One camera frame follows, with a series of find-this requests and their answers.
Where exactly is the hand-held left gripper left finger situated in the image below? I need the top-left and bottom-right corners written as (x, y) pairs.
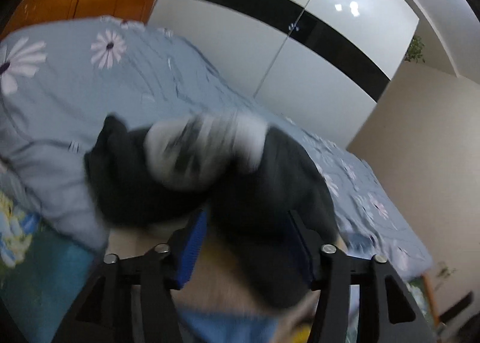
top-left (52, 207), bottom-right (211, 343)

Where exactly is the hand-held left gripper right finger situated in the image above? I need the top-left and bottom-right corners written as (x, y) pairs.
top-left (287, 210), bottom-right (437, 343)

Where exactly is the dark garment with white print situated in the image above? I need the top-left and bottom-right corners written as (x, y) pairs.
top-left (84, 112), bottom-right (340, 310)

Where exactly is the pile of folded clothes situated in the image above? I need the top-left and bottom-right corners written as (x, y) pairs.
top-left (109, 216), bottom-right (319, 329)

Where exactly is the blue garment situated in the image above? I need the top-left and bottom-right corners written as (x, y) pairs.
top-left (176, 309), bottom-right (282, 343)

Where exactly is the green floral blanket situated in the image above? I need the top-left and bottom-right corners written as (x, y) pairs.
top-left (0, 178), bottom-right (109, 343)

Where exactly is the grey-blue floral duvet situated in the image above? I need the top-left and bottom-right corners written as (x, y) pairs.
top-left (0, 15), bottom-right (436, 280)

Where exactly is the white wardrobe with black stripe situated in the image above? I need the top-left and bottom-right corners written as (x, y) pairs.
top-left (133, 0), bottom-right (421, 149)

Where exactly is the green potted plant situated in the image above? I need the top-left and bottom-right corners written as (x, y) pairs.
top-left (403, 34), bottom-right (426, 64)

